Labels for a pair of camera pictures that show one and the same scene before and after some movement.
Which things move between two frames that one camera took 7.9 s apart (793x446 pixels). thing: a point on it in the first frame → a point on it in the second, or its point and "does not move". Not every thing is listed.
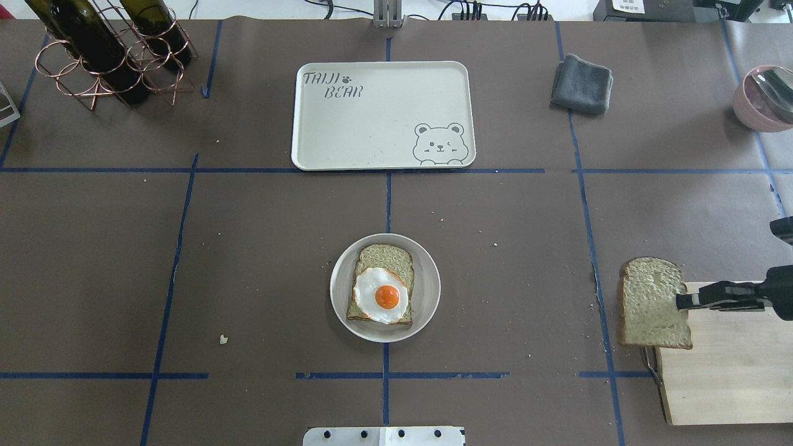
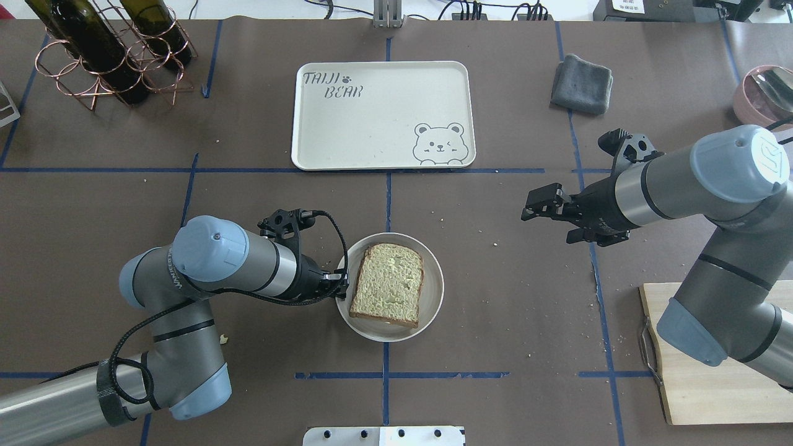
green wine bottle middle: x=82 y=27 does not move
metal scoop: x=778 y=83 does not move
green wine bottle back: x=160 y=31 does not move
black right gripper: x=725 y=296 → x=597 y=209
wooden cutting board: x=739 y=371 does not move
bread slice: x=650 y=316 → x=389 y=285
